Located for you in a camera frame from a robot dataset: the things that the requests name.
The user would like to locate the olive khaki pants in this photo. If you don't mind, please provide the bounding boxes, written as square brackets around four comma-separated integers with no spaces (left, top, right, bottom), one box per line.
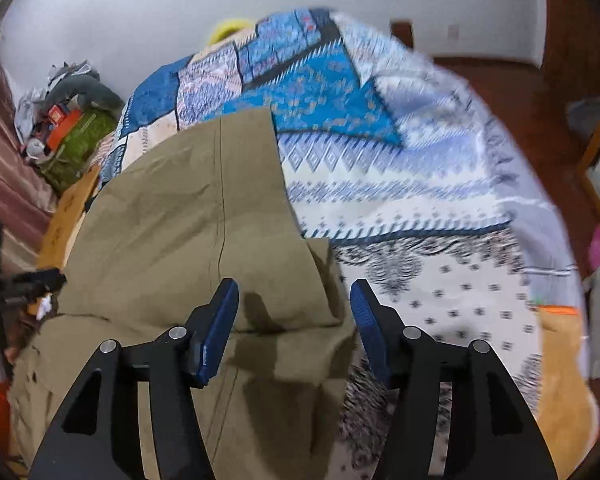
[9,108,354,479]

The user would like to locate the red striped curtain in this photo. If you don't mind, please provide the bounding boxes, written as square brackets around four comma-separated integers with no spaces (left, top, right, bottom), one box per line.
[0,64,57,272]

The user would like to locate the wooden lap desk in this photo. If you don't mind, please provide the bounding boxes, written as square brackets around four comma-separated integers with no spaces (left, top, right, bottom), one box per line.
[36,165,99,269]

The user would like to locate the pile of grey clothes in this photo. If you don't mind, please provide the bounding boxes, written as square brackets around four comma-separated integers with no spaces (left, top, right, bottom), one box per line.
[14,60,98,138]

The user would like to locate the orange box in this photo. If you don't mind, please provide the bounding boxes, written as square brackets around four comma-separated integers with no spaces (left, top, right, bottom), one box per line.
[46,104,83,151]

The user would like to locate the pink slipper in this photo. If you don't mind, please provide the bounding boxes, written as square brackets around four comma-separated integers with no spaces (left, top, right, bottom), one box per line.
[588,224,600,271]

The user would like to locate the blue patchwork bed quilt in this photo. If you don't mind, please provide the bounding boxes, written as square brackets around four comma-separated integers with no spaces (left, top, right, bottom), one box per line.
[100,8,600,478]

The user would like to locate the yellow foam hoop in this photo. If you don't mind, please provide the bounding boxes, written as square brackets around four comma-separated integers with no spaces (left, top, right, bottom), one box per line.
[208,18,254,46]

